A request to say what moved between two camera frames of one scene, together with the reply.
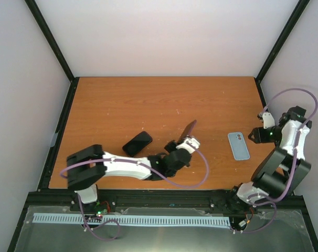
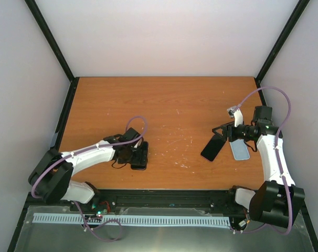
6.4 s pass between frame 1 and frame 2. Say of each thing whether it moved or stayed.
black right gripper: moved
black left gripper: moved
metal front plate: stayed
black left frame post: stayed
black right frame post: stayed
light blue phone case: stayed
